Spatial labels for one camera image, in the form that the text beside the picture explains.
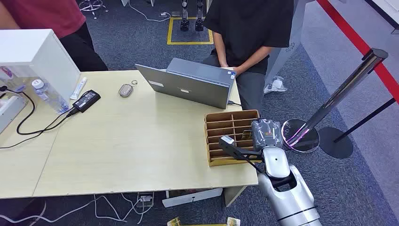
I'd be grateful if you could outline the black robot leg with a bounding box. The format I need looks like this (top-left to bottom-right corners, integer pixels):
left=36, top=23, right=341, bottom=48
left=180, top=0, right=190, bottom=32
left=195, top=0, right=205, bottom=32

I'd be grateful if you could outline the red barrier belt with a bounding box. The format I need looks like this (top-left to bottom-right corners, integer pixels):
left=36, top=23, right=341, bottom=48
left=316, top=0, right=399, bottom=104

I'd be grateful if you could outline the cardboard card organizer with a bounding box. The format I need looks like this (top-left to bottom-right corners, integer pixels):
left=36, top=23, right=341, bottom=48
left=204, top=110, right=265, bottom=167

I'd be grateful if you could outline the white cabinet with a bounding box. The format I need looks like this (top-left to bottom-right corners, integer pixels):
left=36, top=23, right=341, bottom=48
left=0, top=29, right=82, bottom=103

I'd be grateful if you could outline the pale wooden table leg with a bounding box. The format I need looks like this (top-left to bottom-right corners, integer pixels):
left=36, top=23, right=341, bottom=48
left=223, top=186, right=247, bottom=208

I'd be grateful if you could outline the white low platform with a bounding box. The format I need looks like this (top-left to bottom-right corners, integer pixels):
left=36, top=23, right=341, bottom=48
left=365, top=0, right=399, bottom=34

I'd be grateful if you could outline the long white cable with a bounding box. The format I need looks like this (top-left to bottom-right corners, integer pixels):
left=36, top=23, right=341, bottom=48
left=0, top=194, right=128, bottom=225

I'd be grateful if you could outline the black wrist camera pale box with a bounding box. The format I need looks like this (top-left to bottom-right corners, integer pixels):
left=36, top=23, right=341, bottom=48
left=218, top=135, right=264, bottom=163

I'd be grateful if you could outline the yellow floor tape square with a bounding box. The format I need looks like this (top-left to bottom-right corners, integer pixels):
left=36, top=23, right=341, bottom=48
left=167, top=16, right=215, bottom=46

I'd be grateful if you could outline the person's left hand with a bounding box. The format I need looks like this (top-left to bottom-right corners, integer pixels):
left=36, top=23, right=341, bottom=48
left=232, top=64, right=249, bottom=76

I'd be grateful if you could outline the chrome stanchion post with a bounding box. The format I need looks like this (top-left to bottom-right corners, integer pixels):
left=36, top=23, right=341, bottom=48
left=281, top=48, right=389, bottom=153

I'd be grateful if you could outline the short white cable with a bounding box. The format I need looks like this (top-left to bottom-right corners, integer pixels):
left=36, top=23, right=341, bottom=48
left=120, top=193, right=155, bottom=225

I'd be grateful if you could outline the clear bottle pink label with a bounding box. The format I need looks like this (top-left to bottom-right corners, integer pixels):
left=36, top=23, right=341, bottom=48
left=0, top=66, right=27, bottom=94

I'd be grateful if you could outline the clear plastic water bottle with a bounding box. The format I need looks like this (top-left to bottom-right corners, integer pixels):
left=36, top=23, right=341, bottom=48
left=31, top=79, right=70, bottom=115

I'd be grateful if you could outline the chair base with castors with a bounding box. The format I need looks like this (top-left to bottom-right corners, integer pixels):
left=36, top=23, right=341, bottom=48
left=78, top=0, right=109, bottom=19

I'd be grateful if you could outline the grey kiosk panel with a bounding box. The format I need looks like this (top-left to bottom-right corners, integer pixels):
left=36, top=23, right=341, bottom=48
left=265, top=0, right=308, bottom=85

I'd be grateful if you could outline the white floor cable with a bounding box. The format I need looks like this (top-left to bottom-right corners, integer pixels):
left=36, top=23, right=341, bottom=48
left=128, top=0, right=172, bottom=23

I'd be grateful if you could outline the black power cable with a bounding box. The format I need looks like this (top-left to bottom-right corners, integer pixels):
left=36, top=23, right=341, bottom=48
left=0, top=86, right=80, bottom=149

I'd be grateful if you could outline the white tube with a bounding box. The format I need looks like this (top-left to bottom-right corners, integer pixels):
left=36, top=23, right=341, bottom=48
left=70, top=77, right=88, bottom=100

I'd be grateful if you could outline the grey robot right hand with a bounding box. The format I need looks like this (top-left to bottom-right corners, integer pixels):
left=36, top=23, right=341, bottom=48
left=251, top=118, right=284, bottom=152

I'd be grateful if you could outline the grey key fob with ring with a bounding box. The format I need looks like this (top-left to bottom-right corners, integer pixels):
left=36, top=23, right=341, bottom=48
left=118, top=80, right=138, bottom=97

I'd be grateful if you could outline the white desktop device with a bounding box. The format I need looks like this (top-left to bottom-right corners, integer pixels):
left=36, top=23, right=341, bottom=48
left=0, top=95, right=28, bottom=134

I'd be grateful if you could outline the grey laptop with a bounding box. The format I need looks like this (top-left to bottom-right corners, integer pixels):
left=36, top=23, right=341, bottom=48
left=135, top=57, right=237, bottom=110

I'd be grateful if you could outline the white flat box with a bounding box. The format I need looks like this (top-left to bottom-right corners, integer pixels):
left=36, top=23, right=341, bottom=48
left=162, top=187, right=224, bottom=209

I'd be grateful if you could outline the black stanchion post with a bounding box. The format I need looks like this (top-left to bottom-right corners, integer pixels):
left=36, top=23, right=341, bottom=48
left=318, top=97, right=397, bottom=160

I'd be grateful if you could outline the person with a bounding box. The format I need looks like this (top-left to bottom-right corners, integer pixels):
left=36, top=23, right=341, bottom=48
left=0, top=0, right=109, bottom=73
left=202, top=0, right=295, bottom=114

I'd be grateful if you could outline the black power adapter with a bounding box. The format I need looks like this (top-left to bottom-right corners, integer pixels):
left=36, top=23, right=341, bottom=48
left=72, top=89, right=101, bottom=113

